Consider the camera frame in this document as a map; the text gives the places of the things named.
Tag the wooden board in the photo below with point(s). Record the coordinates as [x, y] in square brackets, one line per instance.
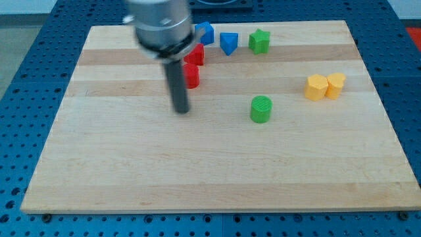
[116, 146]

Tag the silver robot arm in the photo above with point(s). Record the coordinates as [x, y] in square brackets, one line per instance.
[165, 32]

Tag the yellow hexagon block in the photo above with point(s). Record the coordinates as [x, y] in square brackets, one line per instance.
[316, 87]

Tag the red star block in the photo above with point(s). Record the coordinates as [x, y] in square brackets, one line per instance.
[197, 56]

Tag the green star block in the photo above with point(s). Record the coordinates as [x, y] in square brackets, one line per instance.
[259, 41]

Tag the yellow heart block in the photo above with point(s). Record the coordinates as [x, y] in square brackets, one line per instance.
[336, 83]

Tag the green cylinder block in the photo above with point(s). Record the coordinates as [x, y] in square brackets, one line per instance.
[261, 108]

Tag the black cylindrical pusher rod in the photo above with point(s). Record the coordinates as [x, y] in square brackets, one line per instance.
[177, 86]

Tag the blue cube block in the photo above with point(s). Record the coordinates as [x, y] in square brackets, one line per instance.
[207, 32]

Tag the red cylinder block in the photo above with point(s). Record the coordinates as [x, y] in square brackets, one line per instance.
[191, 73]

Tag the blue triangle block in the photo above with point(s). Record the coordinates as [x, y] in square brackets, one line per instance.
[228, 42]

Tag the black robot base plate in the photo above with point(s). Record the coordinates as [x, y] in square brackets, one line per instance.
[220, 4]

